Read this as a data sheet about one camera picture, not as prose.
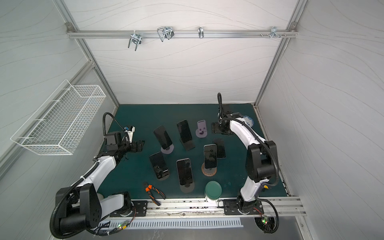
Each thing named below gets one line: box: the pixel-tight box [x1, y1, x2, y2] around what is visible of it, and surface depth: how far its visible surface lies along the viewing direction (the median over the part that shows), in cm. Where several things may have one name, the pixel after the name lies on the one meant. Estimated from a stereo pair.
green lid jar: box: [205, 180, 222, 203], surface depth 71 cm
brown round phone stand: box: [201, 162, 217, 177], surface depth 87 cm
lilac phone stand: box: [195, 120, 208, 138], surface depth 100 cm
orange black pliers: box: [143, 181, 166, 206], surface depth 80 cm
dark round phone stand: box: [179, 181, 195, 193], surface depth 81 cm
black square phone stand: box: [179, 139, 196, 151], surface depth 99 cm
